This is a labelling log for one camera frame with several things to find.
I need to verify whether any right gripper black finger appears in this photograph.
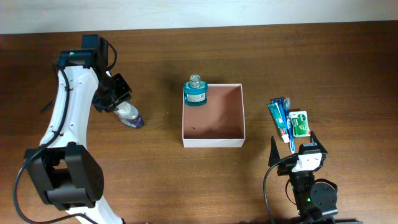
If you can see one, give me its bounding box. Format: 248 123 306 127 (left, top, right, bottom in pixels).
268 136 280 167
310 131 324 149

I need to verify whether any green Dettol soap packet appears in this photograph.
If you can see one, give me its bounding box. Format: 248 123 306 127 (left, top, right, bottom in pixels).
289 111 310 138

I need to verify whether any clear purple liquid bottle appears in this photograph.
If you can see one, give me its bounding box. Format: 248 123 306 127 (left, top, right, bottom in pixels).
114 101 144 129

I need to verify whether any teal mouthwash bottle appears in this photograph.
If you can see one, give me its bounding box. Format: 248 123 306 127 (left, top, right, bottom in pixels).
183 74 208 106

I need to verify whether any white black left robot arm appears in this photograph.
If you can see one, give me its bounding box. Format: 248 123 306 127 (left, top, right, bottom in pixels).
22 34 131 223

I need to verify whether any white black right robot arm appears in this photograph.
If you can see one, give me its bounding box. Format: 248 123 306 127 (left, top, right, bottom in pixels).
263 131 338 223

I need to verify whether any blue white toothbrush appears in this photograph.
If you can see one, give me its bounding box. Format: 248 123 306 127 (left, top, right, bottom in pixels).
283 98 295 154

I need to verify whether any green toothpaste tube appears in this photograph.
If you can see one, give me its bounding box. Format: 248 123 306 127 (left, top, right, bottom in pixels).
267 103 290 143

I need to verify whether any pink open cardboard box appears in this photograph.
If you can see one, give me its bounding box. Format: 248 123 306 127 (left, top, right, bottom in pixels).
182 83 246 148

